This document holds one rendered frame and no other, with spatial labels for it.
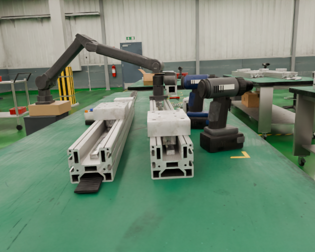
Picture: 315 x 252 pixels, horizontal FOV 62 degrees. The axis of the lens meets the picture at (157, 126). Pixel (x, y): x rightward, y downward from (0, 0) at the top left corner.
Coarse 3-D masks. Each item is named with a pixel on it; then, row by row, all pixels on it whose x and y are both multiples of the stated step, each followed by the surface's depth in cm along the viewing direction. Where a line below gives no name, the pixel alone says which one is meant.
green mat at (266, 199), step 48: (144, 96) 228; (48, 144) 94; (144, 144) 89; (0, 192) 58; (48, 192) 57; (96, 192) 57; (144, 192) 56; (192, 192) 55; (240, 192) 54; (288, 192) 53; (0, 240) 42; (48, 240) 41; (96, 240) 41; (144, 240) 40; (192, 240) 40; (240, 240) 39; (288, 240) 39
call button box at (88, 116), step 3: (90, 111) 124; (84, 114) 123; (87, 114) 123; (90, 114) 123; (84, 117) 123; (87, 117) 123; (90, 117) 123; (87, 120) 124; (90, 120) 123; (93, 120) 123; (87, 123) 124; (90, 123) 124
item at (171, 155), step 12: (156, 108) 134; (168, 108) 109; (156, 144) 60; (168, 144) 69; (180, 144) 62; (192, 144) 60; (156, 156) 63; (168, 156) 64; (180, 156) 63; (192, 156) 61; (156, 168) 61; (168, 168) 61; (180, 168) 62; (192, 168) 62
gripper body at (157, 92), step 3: (153, 87) 138; (156, 87) 137; (159, 87) 137; (162, 87) 138; (153, 90) 139; (156, 90) 138; (159, 90) 138; (162, 90) 139; (153, 93) 139; (156, 93) 138; (159, 93) 138; (162, 93) 139; (150, 96) 138; (153, 96) 138; (156, 96) 138; (159, 96) 138; (162, 96) 138; (165, 96) 138
